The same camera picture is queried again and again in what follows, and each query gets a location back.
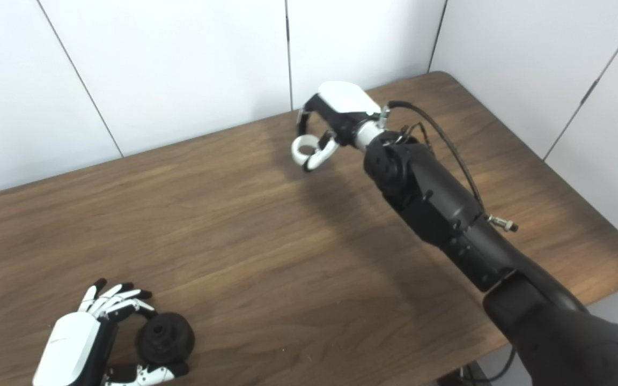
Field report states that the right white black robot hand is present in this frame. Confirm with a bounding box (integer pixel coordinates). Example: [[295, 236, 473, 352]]
[[297, 81, 382, 172]]

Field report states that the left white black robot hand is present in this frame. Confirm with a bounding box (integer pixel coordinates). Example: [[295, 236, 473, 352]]
[[32, 278, 189, 386]]

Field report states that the white ring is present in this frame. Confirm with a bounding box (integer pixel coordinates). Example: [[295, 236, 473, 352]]
[[291, 135, 321, 166]]

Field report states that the round black part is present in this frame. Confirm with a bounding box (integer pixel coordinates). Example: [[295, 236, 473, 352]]
[[136, 313, 196, 365]]

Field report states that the right arm thin black wire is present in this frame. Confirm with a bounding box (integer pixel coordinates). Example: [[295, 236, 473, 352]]
[[398, 122, 434, 159]]

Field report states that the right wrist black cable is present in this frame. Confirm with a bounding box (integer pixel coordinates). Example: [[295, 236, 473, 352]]
[[379, 100, 519, 232]]

